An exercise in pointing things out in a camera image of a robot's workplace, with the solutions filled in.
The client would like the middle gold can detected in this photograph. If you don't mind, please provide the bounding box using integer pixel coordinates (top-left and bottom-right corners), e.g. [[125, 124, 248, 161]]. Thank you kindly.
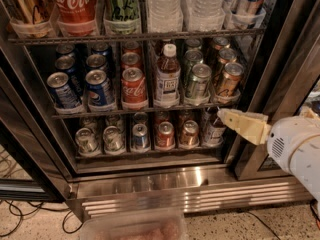
[[215, 48, 237, 72]]

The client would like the bottom orange can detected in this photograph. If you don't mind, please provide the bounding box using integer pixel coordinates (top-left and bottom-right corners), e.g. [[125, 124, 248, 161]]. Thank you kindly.
[[179, 120, 199, 145]]

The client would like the middle wire shelf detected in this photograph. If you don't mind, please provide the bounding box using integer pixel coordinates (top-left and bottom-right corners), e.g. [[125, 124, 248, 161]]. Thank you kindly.
[[51, 101, 238, 119]]

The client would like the middle green can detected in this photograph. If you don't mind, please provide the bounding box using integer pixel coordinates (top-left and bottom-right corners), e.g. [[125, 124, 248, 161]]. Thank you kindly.
[[183, 49, 203, 85]]

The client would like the left clear water bottle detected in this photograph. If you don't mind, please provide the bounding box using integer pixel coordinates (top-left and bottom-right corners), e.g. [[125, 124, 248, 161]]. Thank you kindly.
[[146, 0, 183, 33]]

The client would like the wire shelf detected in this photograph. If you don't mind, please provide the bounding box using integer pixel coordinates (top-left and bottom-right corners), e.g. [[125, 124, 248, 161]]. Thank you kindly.
[[8, 28, 265, 45], [51, 101, 238, 119]]

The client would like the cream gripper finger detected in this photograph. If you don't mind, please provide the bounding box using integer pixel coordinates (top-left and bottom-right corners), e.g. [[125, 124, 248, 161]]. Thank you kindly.
[[217, 108, 271, 145], [299, 106, 319, 119]]

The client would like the bottom blue silver can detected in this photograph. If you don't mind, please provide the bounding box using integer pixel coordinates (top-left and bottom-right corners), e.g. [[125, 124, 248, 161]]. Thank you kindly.
[[132, 124, 149, 150]]

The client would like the bottom left silver can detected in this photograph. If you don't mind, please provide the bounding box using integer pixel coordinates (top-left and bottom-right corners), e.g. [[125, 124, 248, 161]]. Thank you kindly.
[[75, 128, 98, 154]]

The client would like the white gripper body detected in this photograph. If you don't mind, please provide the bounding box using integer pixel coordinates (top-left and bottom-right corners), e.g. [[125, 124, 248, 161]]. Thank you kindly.
[[267, 116, 312, 173]]

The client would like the gold can top shelf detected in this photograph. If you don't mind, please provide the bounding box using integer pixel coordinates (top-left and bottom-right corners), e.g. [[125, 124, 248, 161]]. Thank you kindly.
[[2, 0, 54, 38]]

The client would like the top wire shelf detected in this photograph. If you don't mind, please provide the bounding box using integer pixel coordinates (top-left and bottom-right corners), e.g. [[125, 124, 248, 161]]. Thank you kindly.
[[8, 28, 265, 45]]

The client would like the large red coca-cola can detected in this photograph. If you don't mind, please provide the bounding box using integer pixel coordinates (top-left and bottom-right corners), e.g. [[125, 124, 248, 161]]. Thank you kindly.
[[54, 0, 97, 36]]

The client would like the brown tea bottle white cap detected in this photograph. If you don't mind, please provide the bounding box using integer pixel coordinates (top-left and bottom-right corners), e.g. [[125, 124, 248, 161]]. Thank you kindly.
[[155, 44, 181, 102]]

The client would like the right clear water bottle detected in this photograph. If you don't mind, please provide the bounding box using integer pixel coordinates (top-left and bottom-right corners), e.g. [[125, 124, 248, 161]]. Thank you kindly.
[[182, 0, 225, 32]]

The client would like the front green can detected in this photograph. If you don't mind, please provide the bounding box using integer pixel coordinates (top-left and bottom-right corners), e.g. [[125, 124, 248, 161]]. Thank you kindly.
[[186, 63, 212, 99]]

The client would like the black floor cable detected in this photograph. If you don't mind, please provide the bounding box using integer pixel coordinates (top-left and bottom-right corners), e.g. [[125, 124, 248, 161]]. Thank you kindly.
[[0, 199, 84, 238]]

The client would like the front right pepsi can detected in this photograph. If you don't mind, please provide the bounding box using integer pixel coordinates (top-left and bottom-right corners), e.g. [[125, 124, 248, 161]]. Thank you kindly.
[[85, 70, 115, 106]]

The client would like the pepsi can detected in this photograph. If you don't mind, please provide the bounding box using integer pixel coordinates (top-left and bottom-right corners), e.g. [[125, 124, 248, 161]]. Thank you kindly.
[[86, 54, 108, 71], [47, 72, 81, 109], [85, 70, 115, 106], [55, 56, 84, 96]]

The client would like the steel fridge bottom grille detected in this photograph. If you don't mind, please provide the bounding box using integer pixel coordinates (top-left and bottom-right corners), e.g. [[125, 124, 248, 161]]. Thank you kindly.
[[66, 165, 312, 221]]

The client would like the left fridge glass door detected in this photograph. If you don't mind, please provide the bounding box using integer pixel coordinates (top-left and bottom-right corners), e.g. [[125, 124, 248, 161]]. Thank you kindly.
[[0, 54, 69, 202]]

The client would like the bottom red can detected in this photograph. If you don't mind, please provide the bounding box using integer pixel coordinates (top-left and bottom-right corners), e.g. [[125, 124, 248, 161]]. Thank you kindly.
[[156, 121, 174, 148]]

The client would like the middle coca-cola can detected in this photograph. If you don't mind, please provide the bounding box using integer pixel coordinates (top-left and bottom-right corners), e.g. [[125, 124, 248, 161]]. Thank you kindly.
[[121, 52, 142, 70]]

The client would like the bottom tea bottle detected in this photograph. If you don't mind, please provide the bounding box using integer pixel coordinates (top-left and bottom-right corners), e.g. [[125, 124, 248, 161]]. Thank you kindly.
[[202, 108, 226, 145]]

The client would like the front red coca-cola can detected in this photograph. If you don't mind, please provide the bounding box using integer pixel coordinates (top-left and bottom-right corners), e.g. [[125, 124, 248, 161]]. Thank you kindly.
[[121, 67, 147, 103]]

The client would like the front left pepsi can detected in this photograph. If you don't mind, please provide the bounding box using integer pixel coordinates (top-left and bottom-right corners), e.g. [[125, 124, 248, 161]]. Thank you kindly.
[[47, 72, 81, 109]]

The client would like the front gold can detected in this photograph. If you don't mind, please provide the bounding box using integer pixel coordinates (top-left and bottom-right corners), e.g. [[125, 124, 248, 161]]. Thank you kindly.
[[215, 62, 244, 97]]

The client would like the middle right pepsi can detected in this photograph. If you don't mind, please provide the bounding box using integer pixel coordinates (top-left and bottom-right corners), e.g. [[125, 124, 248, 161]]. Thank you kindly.
[[86, 54, 108, 71]]

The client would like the green la croix can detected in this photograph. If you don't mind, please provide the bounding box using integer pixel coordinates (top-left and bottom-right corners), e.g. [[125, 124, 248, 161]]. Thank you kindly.
[[104, 0, 141, 35]]

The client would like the clear water bottle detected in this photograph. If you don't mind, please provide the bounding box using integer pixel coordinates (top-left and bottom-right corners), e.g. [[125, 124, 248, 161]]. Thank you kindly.
[[146, 0, 183, 33], [182, 0, 225, 32]]

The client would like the clear plastic bin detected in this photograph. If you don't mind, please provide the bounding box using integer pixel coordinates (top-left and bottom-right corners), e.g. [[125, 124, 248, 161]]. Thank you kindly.
[[80, 208, 189, 240]]

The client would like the middle left pepsi can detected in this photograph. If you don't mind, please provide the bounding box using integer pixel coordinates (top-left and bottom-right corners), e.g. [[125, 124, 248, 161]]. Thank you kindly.
[[55, 56, 84, 96]]

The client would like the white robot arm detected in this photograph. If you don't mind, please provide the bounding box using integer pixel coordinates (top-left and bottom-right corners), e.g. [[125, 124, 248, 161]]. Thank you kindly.
[[217, 108, 320, 209]]

